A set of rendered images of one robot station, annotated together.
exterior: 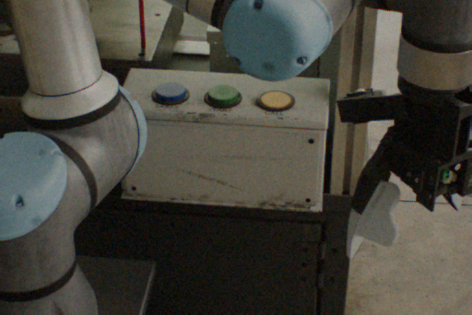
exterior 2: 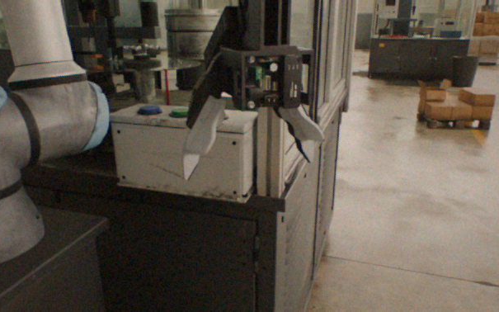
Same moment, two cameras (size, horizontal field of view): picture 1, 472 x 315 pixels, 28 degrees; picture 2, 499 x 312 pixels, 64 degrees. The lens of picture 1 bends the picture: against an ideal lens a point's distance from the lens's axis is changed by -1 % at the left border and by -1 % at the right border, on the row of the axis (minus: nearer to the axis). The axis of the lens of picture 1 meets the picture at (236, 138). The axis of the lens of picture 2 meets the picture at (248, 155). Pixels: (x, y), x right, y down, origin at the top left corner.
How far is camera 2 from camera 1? 0.65 m
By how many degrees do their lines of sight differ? 18
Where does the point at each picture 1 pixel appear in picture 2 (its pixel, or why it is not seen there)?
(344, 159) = (265, 167)
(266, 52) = not seen: outside the picture
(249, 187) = (195, 179)
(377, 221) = (202, 134)
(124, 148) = (78, 117)
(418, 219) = (370, 273)
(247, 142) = not seen: hidden behind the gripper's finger
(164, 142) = (139, 141)
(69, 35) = (32, 17)
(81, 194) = (16, 132)
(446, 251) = (385, 294)
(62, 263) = not seen: outside the picture
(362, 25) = not seen: hidden behind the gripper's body
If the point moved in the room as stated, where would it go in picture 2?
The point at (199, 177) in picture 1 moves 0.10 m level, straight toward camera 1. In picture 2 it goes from (162, 170) to (142, 191)
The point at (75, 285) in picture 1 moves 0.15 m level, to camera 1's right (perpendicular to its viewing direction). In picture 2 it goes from (6, 207) to (101, 218)
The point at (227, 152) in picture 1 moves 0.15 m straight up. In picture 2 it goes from (179, 150) to (174, 69)
